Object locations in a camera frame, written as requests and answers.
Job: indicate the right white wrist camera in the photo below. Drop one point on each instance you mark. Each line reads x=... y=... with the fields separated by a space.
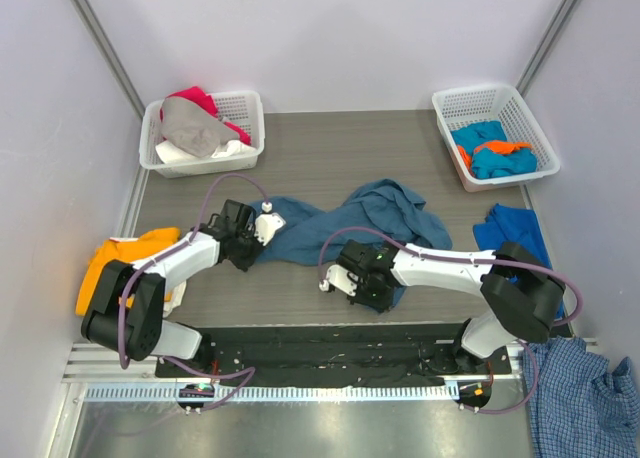
x=338 y=278

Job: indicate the orange shirt in basket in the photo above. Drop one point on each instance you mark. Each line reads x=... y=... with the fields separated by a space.
x=498 y=159

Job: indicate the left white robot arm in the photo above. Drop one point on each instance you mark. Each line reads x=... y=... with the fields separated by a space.
x=126 y=311

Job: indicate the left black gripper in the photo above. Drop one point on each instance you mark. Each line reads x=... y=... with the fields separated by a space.
x=245 y=253

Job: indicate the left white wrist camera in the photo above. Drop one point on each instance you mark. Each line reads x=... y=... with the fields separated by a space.
x=267 y=223

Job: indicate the blue checkered cloth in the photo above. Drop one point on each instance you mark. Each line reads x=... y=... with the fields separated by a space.
x=582 y=407

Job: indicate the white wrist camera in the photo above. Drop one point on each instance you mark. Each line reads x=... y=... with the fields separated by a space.
x=267 y=223
x=338 y=278

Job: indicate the white slotted cable duct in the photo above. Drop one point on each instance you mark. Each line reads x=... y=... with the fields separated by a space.
x=198 y=392

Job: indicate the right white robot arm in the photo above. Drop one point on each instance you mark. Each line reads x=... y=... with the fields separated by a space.
x=523 y=297

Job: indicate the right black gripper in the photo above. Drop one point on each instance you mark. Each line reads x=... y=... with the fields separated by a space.
x=367 y=292

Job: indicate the white plastic basket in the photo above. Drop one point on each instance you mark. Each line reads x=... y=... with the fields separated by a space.
x=459 y=107
x=244 y=108

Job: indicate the corner metal post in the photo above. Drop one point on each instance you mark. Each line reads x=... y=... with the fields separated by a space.
x=559 y=20
x=89 y=18

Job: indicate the turquoise shirt in basket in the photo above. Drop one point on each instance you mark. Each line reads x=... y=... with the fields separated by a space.
x=477 y=133

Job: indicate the bright blue folded shirt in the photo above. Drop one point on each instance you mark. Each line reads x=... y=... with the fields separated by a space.
x=508 y=224

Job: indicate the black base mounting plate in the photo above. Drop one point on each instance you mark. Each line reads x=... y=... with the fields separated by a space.
x=333 y=356

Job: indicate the left corner metal post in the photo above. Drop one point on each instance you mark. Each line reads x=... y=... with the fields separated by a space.
x=89 y=18

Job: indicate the white shirt in basket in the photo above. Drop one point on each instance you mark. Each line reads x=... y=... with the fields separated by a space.
x=170 y=154

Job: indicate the right corner metal post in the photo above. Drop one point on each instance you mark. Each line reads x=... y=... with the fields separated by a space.
x=559 y=20

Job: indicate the dark teal blue t-shirt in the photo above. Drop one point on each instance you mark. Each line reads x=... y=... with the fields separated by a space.
x=379 y=209

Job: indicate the aluminium rail frame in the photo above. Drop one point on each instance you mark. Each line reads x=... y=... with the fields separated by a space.
x=90 y=363

